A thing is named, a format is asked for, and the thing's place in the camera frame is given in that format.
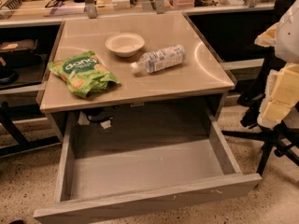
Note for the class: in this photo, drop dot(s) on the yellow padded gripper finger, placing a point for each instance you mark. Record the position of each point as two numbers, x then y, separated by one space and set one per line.
282 88

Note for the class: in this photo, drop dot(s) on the clear plastic water bottle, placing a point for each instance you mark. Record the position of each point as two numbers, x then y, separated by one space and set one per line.
158 60

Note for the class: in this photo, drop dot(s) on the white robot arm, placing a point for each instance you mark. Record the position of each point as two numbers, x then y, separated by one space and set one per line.
291 17

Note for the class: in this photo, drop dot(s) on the grey cabinet with tan top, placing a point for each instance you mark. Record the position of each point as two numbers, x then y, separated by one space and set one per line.
200 74

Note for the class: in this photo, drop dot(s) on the open grey top drawer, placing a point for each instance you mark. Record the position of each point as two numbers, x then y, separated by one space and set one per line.
152 158

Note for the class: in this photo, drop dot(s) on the black office chair base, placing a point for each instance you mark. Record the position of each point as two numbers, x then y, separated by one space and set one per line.
282 138

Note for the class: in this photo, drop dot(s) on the white paper bowl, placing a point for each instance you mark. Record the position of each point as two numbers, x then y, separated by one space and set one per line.
125 44

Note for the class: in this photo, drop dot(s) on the green snack chip bag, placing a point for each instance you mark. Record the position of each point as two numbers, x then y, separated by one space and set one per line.
83 74

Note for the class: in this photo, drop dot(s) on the long background workbench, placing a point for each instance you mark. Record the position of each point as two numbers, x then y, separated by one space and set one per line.
35 13

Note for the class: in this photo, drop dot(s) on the black coiled spring tool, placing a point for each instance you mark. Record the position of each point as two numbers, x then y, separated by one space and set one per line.
9 7

